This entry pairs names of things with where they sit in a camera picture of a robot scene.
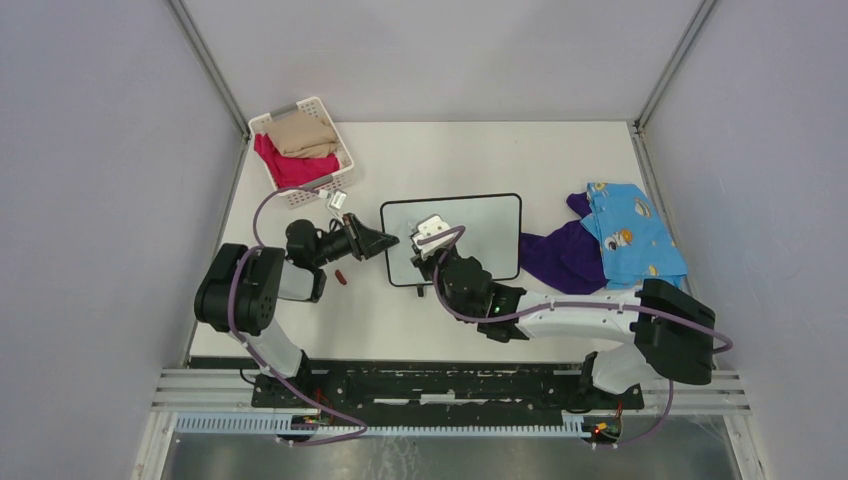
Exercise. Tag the beige folded cloth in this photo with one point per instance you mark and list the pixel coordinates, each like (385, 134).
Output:
(299, 135)

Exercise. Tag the purple cloth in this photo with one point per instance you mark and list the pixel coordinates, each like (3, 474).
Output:
(569, 259)

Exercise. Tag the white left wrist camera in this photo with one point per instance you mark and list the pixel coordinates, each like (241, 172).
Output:
(334, 199)

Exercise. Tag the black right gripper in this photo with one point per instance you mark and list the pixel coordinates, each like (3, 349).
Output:
(424, 264)

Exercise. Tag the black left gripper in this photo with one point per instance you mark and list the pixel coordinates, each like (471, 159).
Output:
(365, 243)

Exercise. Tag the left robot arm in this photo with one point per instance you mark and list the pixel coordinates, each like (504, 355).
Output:
(239, 293)

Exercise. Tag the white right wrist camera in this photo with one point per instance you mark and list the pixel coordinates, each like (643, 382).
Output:
(431, 234)

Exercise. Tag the black framed whiteboard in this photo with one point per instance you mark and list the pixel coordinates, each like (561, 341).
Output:
(493, 225)

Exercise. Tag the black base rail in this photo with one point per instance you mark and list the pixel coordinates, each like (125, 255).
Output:
(457, 394)

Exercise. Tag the magenta cloth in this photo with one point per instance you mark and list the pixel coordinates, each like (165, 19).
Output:
(291, 171)

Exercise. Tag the white plastic basket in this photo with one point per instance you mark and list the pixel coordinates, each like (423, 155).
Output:
(344, 177)

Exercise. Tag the blue patterned cloth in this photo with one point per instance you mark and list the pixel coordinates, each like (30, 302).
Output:
(634, 243)

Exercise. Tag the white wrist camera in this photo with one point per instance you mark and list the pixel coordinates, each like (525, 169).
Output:
(431, 234)
(334, 199)

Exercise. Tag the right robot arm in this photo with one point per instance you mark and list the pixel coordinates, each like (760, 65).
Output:
(657, 330)

